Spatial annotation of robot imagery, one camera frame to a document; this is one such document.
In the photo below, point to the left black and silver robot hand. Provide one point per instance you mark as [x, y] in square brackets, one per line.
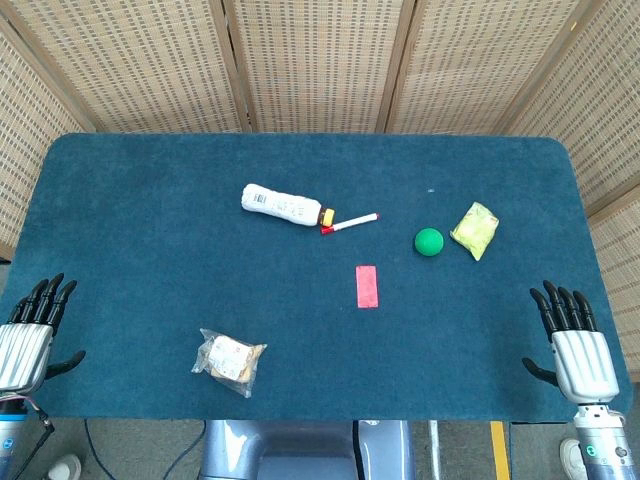
[25, 350]

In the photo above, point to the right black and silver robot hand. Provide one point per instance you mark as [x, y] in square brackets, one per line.
[582, 360]

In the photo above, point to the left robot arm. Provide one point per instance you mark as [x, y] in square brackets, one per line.
[10, 440]

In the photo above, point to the blue table mat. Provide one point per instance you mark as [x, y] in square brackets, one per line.
[150, 250]

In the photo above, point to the yellow green snack packet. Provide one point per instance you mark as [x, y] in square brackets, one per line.
[475, 231]

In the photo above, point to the green ball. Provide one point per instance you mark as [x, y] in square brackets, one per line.
[429, 242]

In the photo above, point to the woven bamboo screen panel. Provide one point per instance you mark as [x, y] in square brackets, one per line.
[610, 125]
[140, 65]
[480, 65]
[320, 65]
[30, 150]

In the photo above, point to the bread in clear plastic bag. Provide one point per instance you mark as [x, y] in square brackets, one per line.
[227, 360]

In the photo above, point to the white marker red cap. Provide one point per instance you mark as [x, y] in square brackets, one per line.
[350, 223]

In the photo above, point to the blue grey robot torso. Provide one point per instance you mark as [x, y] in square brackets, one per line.
[300, 450]

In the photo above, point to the white labelled bottle yellow cap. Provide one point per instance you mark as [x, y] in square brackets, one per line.
[280, 202]

